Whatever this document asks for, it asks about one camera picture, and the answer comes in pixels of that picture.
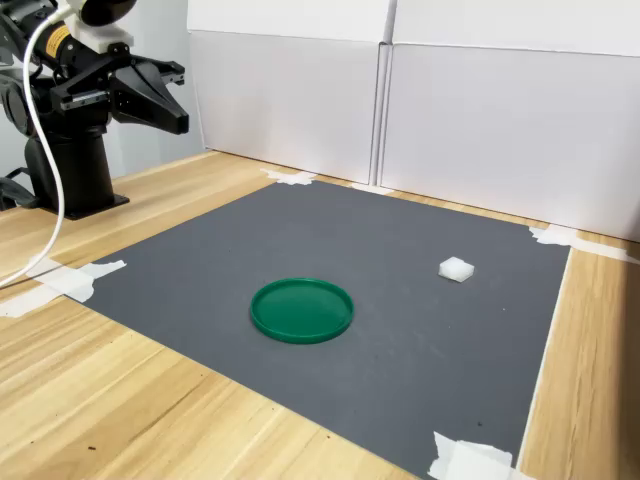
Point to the small white plastic terminal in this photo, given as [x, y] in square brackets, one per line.
[456, 269]

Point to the round green lid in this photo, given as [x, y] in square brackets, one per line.
[300, 312]

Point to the white partition panel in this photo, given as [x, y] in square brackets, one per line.
[285, 100]
[510, 125]

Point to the white tape piece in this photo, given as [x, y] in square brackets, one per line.
[75, 282]
[25, 302]
[560, 235]
[475, 460]
[372, 189]
[290, 176]

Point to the dark grey mat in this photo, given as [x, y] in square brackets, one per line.
[350, 370]

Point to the white camera box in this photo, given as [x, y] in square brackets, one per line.
[102, 36]

